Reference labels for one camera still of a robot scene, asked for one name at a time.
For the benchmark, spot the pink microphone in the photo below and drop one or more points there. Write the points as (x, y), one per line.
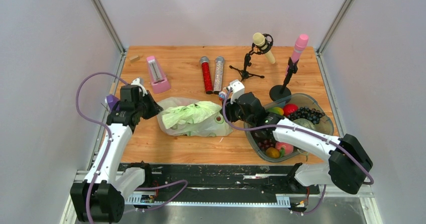
(299, 46)

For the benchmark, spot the green red mango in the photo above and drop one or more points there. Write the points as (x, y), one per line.
(276, 110)

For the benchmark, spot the silver glitter microphone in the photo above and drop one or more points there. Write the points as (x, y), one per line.
(218, 77)

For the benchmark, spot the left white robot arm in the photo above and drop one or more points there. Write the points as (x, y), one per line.
(100, 197)

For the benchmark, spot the pink peach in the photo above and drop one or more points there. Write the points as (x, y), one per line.
(284, 148)

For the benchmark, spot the purple metronome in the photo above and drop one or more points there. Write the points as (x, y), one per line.
(111, 101)

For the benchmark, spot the black grape bunch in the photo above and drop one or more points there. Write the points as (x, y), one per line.
(310, 114)

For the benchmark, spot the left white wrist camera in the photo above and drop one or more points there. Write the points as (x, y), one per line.
(139, 83)

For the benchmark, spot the pale green plastic bag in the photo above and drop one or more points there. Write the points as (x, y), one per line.
(191, 117)

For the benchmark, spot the red glitter microphone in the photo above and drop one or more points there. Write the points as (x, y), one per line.
(208, 87)

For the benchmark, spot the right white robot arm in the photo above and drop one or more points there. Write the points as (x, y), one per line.
(346, 163)

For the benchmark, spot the pink metronome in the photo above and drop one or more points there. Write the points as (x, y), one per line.
(158, 79)

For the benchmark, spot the orange yellow fruit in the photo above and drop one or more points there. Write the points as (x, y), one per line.
(273, 153)

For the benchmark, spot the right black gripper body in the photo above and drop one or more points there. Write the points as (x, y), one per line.
(234, 113)

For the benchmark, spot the black tripod microphone stand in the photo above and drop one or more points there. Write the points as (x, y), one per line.
(244, 73)

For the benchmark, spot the cream microphone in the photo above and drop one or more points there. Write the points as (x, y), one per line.
(264, 43)

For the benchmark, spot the grey transparent fruit basket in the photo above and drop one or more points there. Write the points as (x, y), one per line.
(301, 100)

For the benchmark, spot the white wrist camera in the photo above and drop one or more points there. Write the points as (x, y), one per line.
(139, 83)
(236, 88)

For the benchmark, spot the red grape bunch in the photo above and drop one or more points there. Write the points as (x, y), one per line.
(265, 144)

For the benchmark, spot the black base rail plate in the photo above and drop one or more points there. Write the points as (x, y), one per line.
(222, 185)

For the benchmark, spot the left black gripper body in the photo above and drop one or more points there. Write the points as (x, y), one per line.
(145, 106)

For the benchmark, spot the small wooden block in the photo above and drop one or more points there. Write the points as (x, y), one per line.
(134, 58)

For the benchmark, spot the small cartoon figurine toy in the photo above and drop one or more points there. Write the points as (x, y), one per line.
(222, 94)

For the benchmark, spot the red apple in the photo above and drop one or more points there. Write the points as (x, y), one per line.
(289, 108)

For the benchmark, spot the wooden strip on rail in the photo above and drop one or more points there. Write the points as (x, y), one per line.
(112, 88)

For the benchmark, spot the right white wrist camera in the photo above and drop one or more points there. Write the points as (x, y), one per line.
(236, 88)

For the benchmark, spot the green netted melon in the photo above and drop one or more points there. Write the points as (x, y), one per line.
(305, 123)

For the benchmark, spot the black round-base microphone stand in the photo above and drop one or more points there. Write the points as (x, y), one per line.
(278, 92)

